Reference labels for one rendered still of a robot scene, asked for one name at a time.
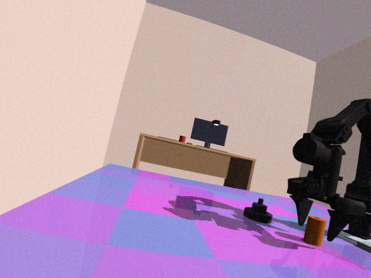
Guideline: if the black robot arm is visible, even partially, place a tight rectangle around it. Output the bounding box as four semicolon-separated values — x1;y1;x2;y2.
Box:
288;98;371;240

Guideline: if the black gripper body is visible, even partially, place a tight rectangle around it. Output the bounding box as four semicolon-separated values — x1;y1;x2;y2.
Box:
287;168;367;217

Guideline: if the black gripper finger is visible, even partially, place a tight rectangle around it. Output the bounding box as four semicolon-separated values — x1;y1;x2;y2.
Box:
289;195;313;226
327;209;359;242

